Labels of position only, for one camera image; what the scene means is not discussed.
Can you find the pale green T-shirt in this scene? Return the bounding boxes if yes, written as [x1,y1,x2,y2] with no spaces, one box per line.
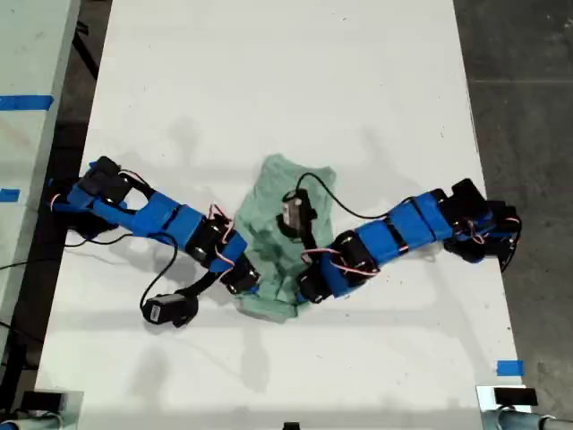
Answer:
[232,153,339,324]

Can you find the white mounting plate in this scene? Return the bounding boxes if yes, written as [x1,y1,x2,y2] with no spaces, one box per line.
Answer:
[475,384,534,416]

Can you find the square blue tape patch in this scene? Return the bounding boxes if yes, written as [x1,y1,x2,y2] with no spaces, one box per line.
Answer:
[496,359,525,377]

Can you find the black box on white plate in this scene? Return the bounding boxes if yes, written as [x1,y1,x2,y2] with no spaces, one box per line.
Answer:
[493,387,538,406]

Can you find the black box on grey plate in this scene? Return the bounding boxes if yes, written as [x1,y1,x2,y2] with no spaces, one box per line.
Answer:
[21,391,64,411]

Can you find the grey pipe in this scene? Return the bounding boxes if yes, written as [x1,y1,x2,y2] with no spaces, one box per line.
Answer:
[481,409,573,430]
[0,414,64,430]

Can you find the black stand legs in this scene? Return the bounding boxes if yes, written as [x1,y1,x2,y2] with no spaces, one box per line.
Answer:
[71,6,100,82]

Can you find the long blue tape strip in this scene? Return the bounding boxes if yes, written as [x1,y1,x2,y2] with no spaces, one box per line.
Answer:
[0,94,55,111]

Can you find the pale side table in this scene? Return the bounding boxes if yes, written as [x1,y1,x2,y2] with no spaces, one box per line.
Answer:
[0,0,81,350]

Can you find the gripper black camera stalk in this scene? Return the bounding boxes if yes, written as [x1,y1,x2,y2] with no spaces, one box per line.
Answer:
[275,213,320,254]
[172,271,225,329]

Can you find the gripper black camera cable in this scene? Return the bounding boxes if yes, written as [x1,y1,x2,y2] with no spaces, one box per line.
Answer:
[139,231,179,310]
[295,172,393,221]

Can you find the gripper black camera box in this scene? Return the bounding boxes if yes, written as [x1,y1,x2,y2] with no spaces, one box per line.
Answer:
[279,188,314,229]
[141,293,187,326]

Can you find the black arm base cable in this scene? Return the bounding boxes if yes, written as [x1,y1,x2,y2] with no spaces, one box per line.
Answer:
[500,235,521,273]

